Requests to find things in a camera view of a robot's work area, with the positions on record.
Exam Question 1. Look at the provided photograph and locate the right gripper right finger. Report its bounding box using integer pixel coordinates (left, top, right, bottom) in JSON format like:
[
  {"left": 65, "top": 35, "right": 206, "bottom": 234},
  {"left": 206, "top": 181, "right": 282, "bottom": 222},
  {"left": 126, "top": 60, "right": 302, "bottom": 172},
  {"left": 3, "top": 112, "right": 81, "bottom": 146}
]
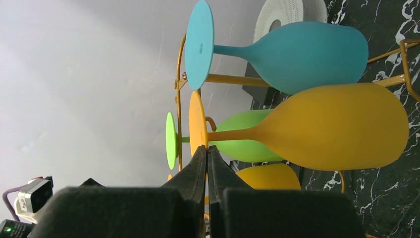
[{"left": 208, "top": 146, "right": 366, "bottom": 238}]

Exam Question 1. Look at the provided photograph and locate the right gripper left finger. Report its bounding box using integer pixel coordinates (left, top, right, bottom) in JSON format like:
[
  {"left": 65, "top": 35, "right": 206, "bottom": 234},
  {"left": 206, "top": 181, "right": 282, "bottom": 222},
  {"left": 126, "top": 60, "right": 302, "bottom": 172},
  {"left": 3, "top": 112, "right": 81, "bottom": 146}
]
[{"left": 32, "top": 146, "right": 207, "bottom": 238}]

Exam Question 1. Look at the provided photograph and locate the orange wine glass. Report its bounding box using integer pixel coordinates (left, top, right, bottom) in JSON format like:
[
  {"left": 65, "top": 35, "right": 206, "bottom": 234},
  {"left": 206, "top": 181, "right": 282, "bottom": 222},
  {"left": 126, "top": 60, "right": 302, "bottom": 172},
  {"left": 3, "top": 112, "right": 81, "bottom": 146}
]
[
  {"left": 189, "top": 83, "right": 409, "bottom": 171},
  {"left": 161, "top": 159, "right": 301, "bottom": 204}
]

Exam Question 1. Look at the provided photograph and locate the blue wine glass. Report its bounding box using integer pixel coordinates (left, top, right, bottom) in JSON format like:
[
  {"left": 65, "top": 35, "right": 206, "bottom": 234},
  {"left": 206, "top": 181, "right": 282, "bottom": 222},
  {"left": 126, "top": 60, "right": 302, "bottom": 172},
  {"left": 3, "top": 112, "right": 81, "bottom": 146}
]
[{"left": 184, "top": 0, "right": 368, "bottom": 95}]

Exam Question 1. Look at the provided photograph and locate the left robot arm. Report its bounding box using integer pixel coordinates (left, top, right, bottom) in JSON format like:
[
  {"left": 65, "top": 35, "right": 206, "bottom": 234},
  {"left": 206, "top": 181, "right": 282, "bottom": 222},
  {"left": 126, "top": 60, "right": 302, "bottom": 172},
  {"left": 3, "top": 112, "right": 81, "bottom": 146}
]
[{"left": 0, "top": 176, "right": 53, "bottom": 238}]

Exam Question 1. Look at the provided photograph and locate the green wine glass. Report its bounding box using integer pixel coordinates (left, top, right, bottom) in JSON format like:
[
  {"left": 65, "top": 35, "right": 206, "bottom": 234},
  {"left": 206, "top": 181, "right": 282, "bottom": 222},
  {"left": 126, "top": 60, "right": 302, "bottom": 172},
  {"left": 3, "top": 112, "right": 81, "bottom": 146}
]
[{"left": 165, "top": 109, "right": 284, "bottom": 171}]

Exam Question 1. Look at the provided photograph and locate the black flat box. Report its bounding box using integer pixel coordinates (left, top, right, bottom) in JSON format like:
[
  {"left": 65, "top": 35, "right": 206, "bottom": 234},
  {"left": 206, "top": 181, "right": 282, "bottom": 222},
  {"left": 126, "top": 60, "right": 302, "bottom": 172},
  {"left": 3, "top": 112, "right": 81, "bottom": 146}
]
[{"left": 242, "top": 62, "right": 279, "bottom": 106}]

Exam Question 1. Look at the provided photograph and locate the white filament spool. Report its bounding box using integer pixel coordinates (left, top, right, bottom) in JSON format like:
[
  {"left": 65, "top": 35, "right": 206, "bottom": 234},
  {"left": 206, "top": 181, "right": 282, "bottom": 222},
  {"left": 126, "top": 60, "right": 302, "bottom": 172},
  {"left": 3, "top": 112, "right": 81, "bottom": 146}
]
[{"left": 253, "top": 0, "right": 327, "bottom": 43}]

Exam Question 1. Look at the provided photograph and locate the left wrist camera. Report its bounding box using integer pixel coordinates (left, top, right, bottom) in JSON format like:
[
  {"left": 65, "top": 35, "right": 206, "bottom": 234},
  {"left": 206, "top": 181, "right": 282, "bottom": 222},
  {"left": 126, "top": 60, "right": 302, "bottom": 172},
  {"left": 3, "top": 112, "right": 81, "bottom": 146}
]
[{"left": 14, "top": 176, "right": 53, "bottom": 216}]

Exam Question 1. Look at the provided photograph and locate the gold wire wine glass rack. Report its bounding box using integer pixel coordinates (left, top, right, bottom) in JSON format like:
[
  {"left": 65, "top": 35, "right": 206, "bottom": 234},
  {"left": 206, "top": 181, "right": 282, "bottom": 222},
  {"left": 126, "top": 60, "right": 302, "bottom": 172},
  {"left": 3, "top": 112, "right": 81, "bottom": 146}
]
[{"left": 167, "top": 33, "right": 420, "bottom": 238}]

